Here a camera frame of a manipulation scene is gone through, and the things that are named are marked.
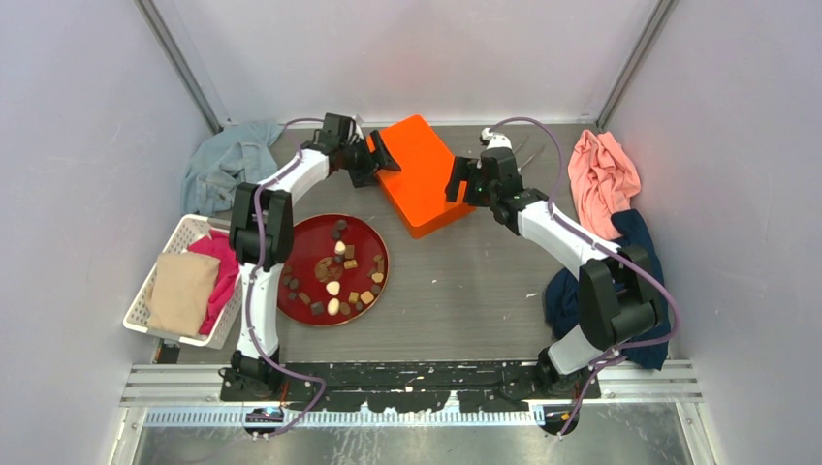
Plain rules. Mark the light blue denim cloth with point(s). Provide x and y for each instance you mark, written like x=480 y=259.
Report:
x=236 y=155

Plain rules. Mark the pink cloth in basket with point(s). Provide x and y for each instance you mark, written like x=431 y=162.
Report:
x=216 y=245

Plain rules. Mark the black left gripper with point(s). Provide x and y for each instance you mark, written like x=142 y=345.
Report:
x=381 y=159

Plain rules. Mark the white oval chocolate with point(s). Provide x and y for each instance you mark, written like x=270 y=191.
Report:
x=333 y=306

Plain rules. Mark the salmon pink cloth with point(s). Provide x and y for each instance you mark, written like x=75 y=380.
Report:
x=603 y=181

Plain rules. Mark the dark square pyramid chocolate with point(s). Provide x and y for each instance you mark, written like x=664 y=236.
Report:
x=317 y=308

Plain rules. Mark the round red plate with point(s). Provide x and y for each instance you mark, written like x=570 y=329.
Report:
x=313 y=244

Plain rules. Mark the orange box lid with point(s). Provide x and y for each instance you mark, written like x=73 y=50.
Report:
x=423 y=156

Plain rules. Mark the beige cloth in basket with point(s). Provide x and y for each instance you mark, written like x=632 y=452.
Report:
x=178 y=298

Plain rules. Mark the orange chocolate box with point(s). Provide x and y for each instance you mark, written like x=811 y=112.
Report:
x=422 y=209

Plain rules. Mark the white rounded chocolate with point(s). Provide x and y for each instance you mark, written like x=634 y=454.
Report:
x=333 y=288

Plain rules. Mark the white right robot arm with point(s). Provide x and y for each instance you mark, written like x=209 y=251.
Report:
x=618 y=297

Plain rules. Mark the navy blue cloth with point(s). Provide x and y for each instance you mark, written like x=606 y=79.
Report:
x=560 y=298

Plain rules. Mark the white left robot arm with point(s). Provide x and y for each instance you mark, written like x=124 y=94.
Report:
x=262 y=232

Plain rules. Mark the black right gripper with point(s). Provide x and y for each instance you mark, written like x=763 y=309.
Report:
x=460 y=172

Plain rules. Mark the metal tweezers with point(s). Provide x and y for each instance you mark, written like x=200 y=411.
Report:
x=523 y=157

